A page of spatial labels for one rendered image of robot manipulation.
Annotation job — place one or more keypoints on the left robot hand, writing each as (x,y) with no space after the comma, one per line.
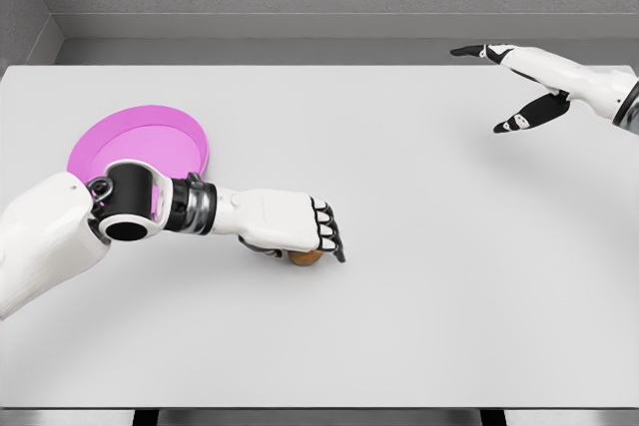
(279,219)

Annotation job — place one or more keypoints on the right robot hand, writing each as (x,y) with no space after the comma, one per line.
(539,69)

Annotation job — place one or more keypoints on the small brown apple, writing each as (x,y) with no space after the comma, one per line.
(304,258)

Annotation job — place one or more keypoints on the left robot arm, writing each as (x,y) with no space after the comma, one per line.
(60,226)

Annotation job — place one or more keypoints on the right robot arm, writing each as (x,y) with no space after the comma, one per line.
(611,92)

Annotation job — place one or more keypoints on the pink round plate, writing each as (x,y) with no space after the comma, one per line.
(145,139)

